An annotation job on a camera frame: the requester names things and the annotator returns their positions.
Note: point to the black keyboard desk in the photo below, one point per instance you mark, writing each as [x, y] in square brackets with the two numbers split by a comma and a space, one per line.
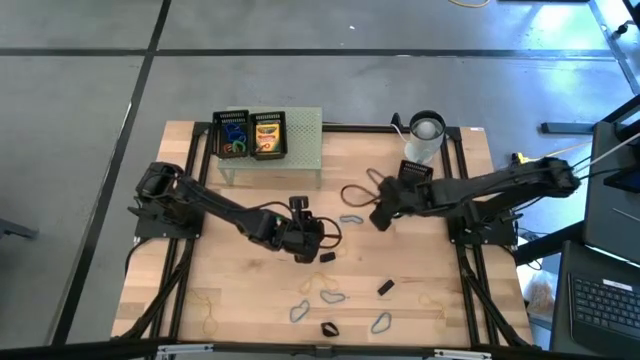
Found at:
[560, 300]

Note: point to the large Crayola crayon box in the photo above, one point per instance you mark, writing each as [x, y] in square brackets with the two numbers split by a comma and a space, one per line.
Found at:
[268, 137]

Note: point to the silver metal bracket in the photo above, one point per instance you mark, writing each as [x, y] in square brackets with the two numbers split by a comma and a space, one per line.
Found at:
[462, 355]
[182, 351]

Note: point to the black computer keyboard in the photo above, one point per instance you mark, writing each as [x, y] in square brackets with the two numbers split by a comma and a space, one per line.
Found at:
[605, 310]

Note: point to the green rubber band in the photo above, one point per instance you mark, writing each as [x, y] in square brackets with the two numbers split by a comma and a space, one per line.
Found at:
[241, 146]

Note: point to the black plastic mesh basket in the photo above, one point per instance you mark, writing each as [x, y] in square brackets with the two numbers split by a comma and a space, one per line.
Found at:
[415, 171]
[268, 116]
[231, 116]

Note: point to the white rod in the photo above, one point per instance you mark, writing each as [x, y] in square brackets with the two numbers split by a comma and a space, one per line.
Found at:
[615, 148]

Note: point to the yellow rubber band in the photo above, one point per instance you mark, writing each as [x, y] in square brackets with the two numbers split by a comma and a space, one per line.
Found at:
[422, 300]
[302, 287]
[204, 325]

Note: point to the black side desk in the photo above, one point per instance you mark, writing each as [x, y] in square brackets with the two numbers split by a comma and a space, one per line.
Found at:
[605, 225]

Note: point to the black floor base bar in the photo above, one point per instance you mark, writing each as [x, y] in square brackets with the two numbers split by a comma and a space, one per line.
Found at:
[565, 128]

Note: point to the grey metal floor rail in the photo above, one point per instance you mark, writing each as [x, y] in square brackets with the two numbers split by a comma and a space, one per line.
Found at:
[615, 45]

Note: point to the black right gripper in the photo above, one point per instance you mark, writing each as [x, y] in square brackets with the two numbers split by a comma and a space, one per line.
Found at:
[400, 197]

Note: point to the blue rubber band bundle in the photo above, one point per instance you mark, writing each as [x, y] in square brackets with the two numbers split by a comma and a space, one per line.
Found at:
[234, 131]

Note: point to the green perforated metal shelf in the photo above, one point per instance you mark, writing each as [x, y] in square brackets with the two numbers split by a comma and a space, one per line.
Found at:
[302, 140]

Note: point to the grey stand leg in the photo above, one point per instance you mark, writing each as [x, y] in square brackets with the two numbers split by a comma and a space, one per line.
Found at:
[15, 230]

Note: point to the clear plastic bag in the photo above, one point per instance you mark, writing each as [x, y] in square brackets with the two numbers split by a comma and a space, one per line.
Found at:
[541, 299]

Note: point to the black rig crossbar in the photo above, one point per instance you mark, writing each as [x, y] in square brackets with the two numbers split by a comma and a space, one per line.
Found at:
[300, 351]

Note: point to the dark tablet device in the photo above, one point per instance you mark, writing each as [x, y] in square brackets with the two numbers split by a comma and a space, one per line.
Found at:
[625, 181]

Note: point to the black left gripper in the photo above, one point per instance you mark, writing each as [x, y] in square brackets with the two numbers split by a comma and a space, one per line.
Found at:
[302, 237]

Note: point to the black wide rubber band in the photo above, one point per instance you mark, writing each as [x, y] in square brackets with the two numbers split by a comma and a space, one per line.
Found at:
[327, 257]
[386, 287]
[323, 329]

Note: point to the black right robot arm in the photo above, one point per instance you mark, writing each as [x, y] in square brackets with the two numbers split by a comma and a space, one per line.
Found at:
[500, 182]

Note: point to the red rubber band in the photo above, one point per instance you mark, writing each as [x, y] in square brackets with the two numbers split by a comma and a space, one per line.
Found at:
[227, 148]

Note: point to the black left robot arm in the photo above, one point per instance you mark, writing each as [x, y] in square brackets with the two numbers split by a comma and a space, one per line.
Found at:
[220, 210]

